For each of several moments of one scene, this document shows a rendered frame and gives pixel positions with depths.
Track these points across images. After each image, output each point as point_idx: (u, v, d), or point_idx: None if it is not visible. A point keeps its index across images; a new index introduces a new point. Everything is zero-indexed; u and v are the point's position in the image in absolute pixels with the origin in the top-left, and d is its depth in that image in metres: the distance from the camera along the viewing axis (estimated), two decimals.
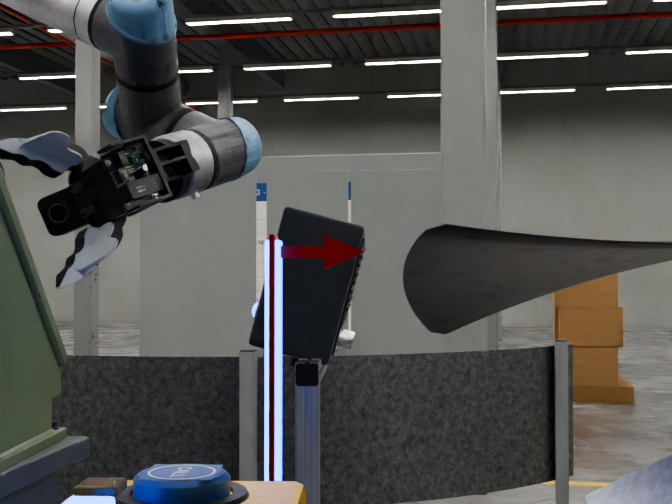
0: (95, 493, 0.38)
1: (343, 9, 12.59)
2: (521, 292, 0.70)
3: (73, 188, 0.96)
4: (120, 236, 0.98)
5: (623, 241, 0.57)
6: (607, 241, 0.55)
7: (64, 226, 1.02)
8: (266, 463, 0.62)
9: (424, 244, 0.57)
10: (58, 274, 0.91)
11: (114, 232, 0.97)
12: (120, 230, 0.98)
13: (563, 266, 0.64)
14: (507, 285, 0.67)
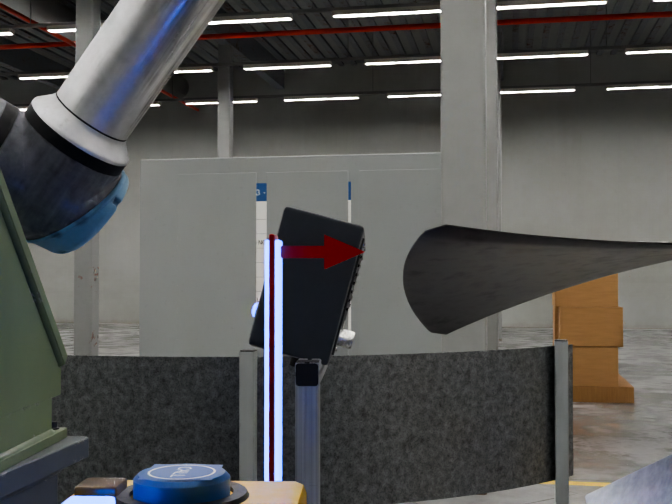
0: (95, 493, 0.38)
1: (343, 9, 12.59)
2: (521, 292, 0.70)
3: None
4: None
5: (623, 241, 0.57)
6: (607, 241, 0.55)
7: None
8: (266, 463, 0.62)
9: (424, 245, 0.57)
10: None
11: None
12: None
13: (563, 267, 0.64)
14: (507, 285, 0.67)
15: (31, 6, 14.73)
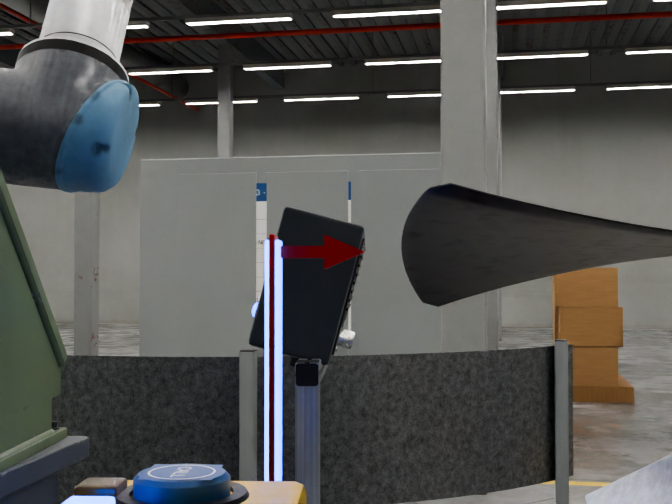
0: (95, 493, 0.38)
1: (343, 9, 12.59)
2: (517, 271, 0.70)
3: None
4: None
5: (624, 223, 0.57)
6: (608, 220, 0.55)
7: None
8: (266, 463, 0.62)
9: (426, 204, 0.57)
10: None
11: None
12: None
13: (562, 247, 0.64)
14: (504, 261, 0.67)
15: (31, 6, 14.73)
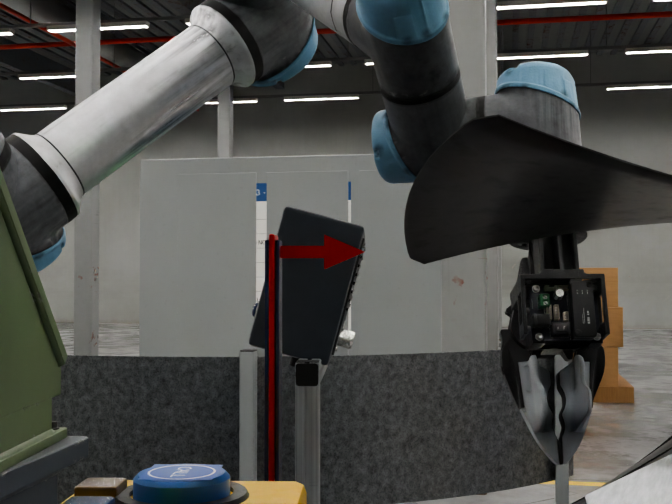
0: (95, 493, 0.38)
1: None
2: None
3: (536, 359, 0.82)
4: (601, 353, 0.81)
5: (660, 450, 0.70)
6: (642, 465, 0.70)
7: None
8: (266, 463, 0.62)
9: None
10: (558, 443, 0.80)
11: (592, 354, 0.81)
12: (597, 346, 0.82)
13: None
14: None
15: (31, 6, 14.73)
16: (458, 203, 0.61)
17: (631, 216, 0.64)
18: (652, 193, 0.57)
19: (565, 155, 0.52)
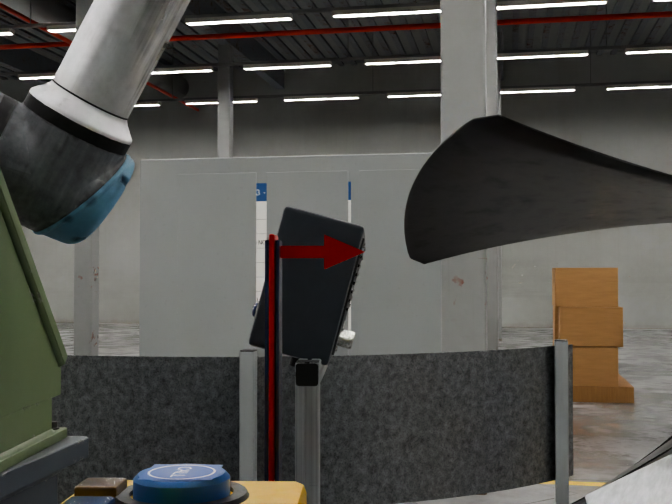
0: (95, 493, 0.38)
1: (343, 9, 12.59)
2: None
3: None
4: None
5: (660, 450, 0.70)
6: (642, 465, 0.70)
7: None
8: (266, 463, 0.62)
9: None
10: None
11: None
12: None
13: None
14: None
15: (31, 6, 14.73)
16: (458, 203, 0.61)
17: (631, 216, 0.64)
18: (652, 193, 0.57)
19: (565, 155, 0.52)
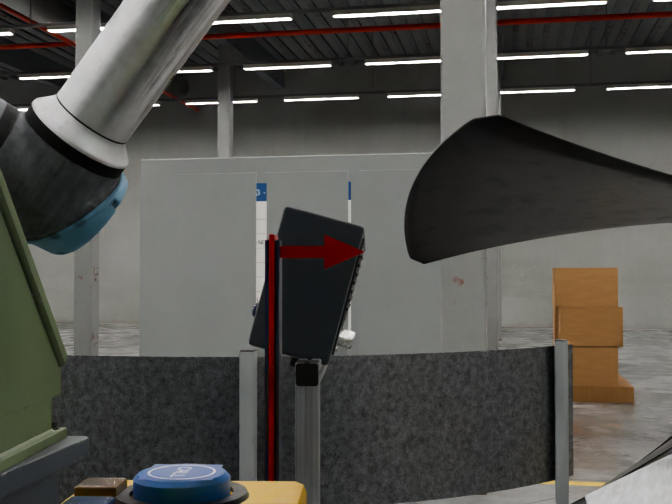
0: (95, 493, 0.38)
1: (343, 9, 12.59)
2: None
3: None
4: None
5: (660, 450, 0.70)
6: (642, 465, 0.70)
7: None
8: (266, 463, 0.62)
9: None
10: None
11: None
12: None
13: None
14: None
15: (31, 6, 14.73)
16: (458, 203, 0.61)
17: (631, 216, 0.64)
18: (652, 193, 0.57)
19: (565, 155, 0.52)
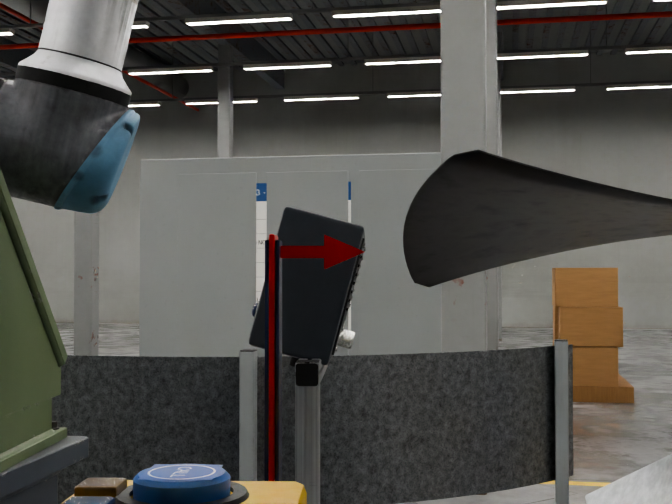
0: (95, 493, 0.38)
1: (343, 9, 12.59)
2: None
3: None
4: None
5: None
6: None
7: None
8: (266, 463, 0.62)
9: None
10: None
11: None
12: None
13: None
14: None
15: (31, 6, 14.73)
16: (453, 230, 0.63)
17: (627, 232, 0.65)
18: (641, 212, 0.58)
19: (548, 183, 0.53)
